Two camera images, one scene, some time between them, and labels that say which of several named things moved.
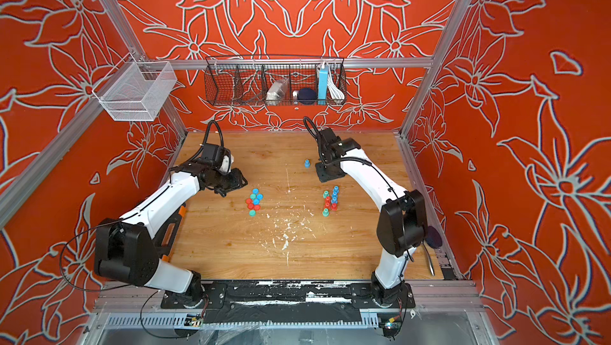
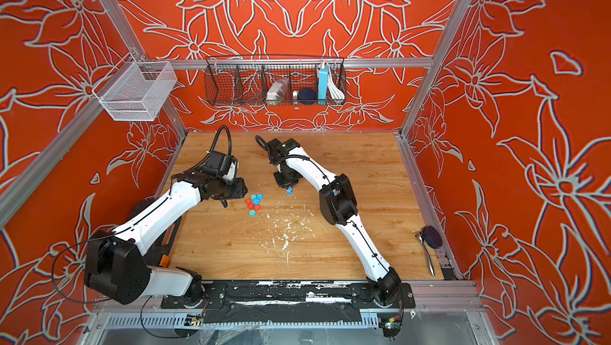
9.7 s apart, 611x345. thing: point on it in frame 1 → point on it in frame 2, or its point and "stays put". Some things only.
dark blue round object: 307,95 stays put
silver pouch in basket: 276,92 stays put
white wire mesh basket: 135,91 stays put
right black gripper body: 324,172 → 286,178
